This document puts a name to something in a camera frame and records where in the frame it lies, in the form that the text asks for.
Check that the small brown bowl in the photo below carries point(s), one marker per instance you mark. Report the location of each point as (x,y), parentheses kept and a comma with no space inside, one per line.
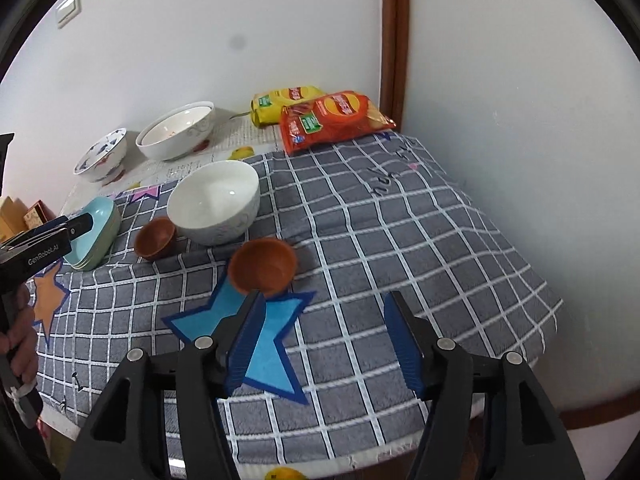
(260,265)
(152,237)

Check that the brown wooden door frame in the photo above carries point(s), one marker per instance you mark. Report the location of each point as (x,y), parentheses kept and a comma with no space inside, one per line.
(395,35)

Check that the teal plates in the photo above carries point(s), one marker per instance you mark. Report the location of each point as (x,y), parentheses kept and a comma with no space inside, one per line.
(100,212)

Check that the red patterned box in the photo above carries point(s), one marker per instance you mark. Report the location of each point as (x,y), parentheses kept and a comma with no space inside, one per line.
(37,215)

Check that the white printed tablecloth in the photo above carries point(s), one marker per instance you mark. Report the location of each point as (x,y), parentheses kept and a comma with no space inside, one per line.
(235,135)

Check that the plain white bowl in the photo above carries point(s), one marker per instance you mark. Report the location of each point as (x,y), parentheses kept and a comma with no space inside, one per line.
(215,195)

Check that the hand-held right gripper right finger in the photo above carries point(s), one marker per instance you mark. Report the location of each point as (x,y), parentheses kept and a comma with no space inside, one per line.
(407,350)

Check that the person's left hand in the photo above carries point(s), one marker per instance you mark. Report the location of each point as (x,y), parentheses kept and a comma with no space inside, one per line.
(25,340)

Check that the cream fruit printed bowl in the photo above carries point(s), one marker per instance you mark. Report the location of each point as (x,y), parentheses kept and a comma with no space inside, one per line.
(172,127)

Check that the grey checked cloth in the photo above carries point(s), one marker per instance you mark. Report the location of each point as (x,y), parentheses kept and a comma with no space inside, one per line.
(400,240)

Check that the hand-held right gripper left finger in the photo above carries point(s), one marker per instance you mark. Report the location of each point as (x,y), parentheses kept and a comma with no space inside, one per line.
(245,345)

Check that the white light switch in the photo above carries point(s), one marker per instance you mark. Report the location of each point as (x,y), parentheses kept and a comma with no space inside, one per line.
(68,9)

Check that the blue crane patterned bowl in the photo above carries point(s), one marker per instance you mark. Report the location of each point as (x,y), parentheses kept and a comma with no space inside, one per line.
(102,155)

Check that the red chip bag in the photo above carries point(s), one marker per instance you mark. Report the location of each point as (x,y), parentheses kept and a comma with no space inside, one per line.
(330,120)

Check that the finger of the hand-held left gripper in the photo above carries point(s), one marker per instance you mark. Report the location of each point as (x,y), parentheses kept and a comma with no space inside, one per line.
(47,225)
(77,226)

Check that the brown baseboard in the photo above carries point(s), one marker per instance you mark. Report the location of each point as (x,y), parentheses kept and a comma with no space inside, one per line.
(600,415)

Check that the large white bowl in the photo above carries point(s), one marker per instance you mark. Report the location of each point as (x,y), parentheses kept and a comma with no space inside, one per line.
(175,147)

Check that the green square plate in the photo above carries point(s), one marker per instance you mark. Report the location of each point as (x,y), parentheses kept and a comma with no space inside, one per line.
(97,259)

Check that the yellow chip bag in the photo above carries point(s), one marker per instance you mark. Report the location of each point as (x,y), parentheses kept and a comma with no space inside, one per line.
(270,105)

